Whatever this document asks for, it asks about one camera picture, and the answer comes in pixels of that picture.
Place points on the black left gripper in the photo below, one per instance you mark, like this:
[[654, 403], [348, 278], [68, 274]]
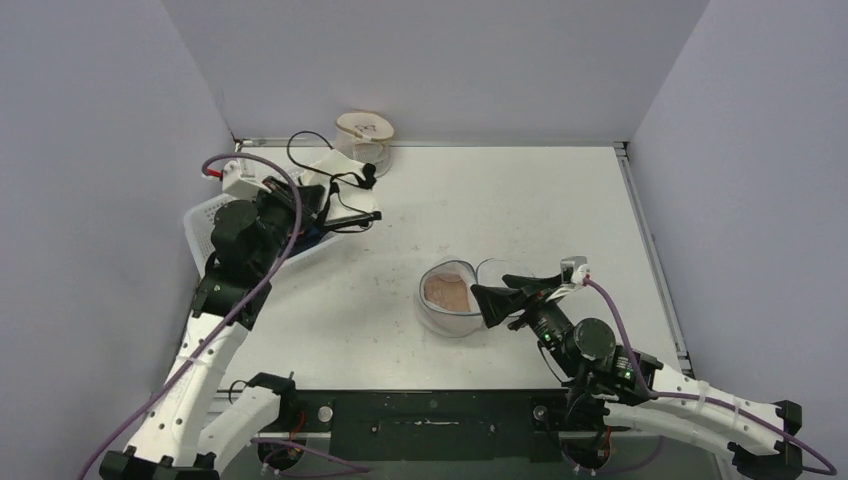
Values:
[[311, 198]]

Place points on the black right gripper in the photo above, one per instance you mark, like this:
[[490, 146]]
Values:
[[519, 305]]

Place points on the beige lace bra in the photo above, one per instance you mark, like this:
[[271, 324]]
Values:
[[447, 291]]

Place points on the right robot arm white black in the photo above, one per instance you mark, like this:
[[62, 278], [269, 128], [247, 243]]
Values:
[[609, 384]]

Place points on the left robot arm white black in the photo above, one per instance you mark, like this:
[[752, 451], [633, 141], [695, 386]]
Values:
[[252, 235]]

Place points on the navy blue bra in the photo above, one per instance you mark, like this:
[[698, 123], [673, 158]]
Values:
[[309, 240]]

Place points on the white mesh bag beige trim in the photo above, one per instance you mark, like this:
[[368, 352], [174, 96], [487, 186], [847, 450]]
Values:
[[366, 137]]

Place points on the white perforated plastic basket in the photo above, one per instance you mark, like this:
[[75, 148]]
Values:
[[198, 224]]

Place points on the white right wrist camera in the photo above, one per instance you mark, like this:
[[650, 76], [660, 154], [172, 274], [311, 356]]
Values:
[[574, 271]]

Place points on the aluminium front frame rail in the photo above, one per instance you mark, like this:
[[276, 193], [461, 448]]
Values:
[[516, 412]]

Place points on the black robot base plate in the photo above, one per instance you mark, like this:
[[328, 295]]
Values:
[[429, 445]]

